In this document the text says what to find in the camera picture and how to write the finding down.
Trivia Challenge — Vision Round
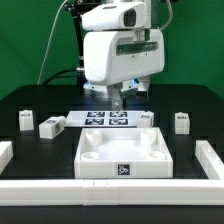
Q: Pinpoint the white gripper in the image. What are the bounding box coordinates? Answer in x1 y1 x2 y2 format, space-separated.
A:
84 29 165 111

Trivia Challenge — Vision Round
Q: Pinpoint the white square tabletop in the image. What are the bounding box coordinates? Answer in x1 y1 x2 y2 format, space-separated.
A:
74 127 173 179

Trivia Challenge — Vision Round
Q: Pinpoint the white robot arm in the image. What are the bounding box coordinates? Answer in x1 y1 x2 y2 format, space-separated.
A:
82 0 165 111

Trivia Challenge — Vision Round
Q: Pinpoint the white U-shaped fence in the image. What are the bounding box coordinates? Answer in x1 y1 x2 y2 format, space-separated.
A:
0 141 224 206

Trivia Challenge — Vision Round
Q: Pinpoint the white marker base plate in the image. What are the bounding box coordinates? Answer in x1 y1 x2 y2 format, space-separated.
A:
65 111 142 127

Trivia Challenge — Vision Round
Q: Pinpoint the black cable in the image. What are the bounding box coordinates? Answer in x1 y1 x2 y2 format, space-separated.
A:
41 67 84 87

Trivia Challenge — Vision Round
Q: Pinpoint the grey cable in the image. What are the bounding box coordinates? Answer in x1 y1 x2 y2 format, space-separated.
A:
37 0 69 86

